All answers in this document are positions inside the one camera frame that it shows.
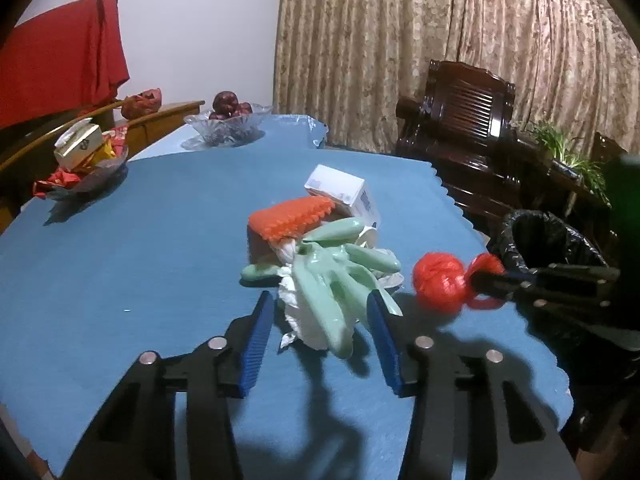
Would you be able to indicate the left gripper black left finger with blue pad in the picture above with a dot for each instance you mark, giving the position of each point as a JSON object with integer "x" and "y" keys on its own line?
{"x": 165, "y": 413}

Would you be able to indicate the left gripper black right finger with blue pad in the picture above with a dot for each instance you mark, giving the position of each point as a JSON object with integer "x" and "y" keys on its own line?
{"x": 471, "y": 406}

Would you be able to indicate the red plastic bag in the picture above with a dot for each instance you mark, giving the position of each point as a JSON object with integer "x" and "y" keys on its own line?
{"x": 443, "y": 283}

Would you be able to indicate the white tissue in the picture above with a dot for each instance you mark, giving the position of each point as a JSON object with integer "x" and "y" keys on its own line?
{"x": 324, "y": 291}

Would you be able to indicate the mint green rubber glove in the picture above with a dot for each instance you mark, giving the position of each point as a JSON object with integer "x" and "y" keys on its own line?
{"x": 261, "y": 272}

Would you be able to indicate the white carton box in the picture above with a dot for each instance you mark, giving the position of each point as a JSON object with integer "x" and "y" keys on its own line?
{"x": 351, "y": 194}

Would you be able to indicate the orange spiky scrub pad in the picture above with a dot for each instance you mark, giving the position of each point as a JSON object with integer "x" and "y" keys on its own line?
{"x": 273, "y": 233}

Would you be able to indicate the white grey paper cup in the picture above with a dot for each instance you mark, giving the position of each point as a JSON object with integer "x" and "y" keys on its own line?
{"x": 362, "y": 233}

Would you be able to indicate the black lined trash bin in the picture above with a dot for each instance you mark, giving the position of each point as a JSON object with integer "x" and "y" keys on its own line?
{"x": 526, "y": 240}

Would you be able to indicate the green potted plant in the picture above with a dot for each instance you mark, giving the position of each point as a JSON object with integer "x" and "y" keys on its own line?
{"x": 563, "y": 149}

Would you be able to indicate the dark wooden armchair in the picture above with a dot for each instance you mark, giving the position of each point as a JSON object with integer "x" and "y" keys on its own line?
{"x": 462, "y": 127}
{"x": 604, "y": 149}

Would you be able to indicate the dark wooden side table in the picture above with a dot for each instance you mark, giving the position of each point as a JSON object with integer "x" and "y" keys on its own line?
{"x": 548, "y": 185}

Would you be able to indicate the blue felt table mat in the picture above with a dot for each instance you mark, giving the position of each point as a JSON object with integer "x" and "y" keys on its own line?
{"x": 155, "y": 265}

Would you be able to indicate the glass snack dish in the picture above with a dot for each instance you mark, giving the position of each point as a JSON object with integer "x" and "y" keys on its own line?
{"x": 92, "y": 176}

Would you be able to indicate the glass fruit bowl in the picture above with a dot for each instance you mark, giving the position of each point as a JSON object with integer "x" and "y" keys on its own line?
{"x": 230, "y": 132}

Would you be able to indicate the light blue tablecloth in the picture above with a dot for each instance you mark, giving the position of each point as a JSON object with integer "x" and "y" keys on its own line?
{"x": 275, "y": 131}

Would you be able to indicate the red packet on sideboard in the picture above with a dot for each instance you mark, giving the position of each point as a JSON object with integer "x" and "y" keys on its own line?
{"x": 144, "y": 103}

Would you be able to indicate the dark red apples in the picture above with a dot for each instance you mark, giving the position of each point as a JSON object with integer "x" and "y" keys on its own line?
{"x": 227, "y": 105}

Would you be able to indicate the patterned beige curtain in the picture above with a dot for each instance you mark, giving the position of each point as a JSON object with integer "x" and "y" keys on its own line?
{"x": 573, "y": 63}

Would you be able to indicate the red cloth cover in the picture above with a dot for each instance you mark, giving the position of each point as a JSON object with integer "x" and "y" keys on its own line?
{"x": 67, "y": 58}

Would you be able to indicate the wooden chair back rail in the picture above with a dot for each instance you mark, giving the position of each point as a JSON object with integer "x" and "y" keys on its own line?
{"x": 34, "y": 140}

